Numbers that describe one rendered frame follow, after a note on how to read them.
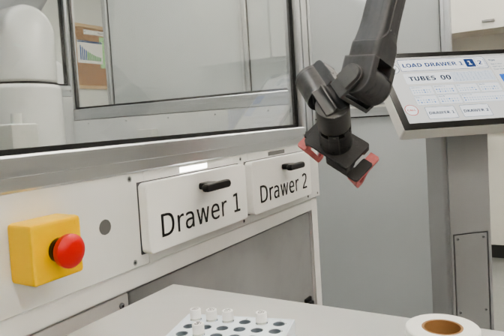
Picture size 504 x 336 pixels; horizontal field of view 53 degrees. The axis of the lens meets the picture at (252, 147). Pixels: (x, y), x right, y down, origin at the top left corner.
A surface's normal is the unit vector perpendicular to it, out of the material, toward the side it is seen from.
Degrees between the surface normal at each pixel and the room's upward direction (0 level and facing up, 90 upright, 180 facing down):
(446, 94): 50
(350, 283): 90
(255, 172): 90
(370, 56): 70
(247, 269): 90
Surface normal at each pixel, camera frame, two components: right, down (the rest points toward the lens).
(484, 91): 0.09, -0.61
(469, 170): 0.17, 0.04
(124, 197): 0.86, -0.03
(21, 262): -0.51, 0.07
